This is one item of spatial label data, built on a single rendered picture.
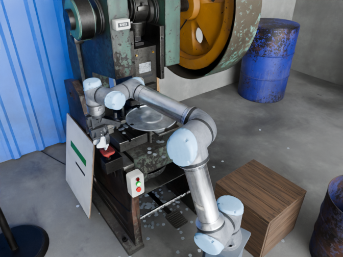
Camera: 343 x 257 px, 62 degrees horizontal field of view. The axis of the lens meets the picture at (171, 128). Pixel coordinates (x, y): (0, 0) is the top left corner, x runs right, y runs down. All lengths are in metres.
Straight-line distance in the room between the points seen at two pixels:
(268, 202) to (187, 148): 0.96
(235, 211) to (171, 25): 0.93
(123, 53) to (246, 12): 0.60
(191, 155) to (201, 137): 0.08
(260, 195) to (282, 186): 0.17
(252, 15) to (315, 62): 3.27
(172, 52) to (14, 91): 1.50
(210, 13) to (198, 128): 0.80
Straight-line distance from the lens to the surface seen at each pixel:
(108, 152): 1.42
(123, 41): 1.39
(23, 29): 2.53
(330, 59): 4.60
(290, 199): 1.86
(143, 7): 1.45
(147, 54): 1.53
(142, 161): 1.59
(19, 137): 2.82
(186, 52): 1.83
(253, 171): 1.98
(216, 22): 1.60
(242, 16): 1.44
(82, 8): 1.35
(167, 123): 1.57
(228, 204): 1.27
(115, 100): 1.15
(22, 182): 2.63
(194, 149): 0.94
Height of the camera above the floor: 1.59
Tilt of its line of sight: 32 degrees down
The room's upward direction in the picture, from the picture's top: straight up
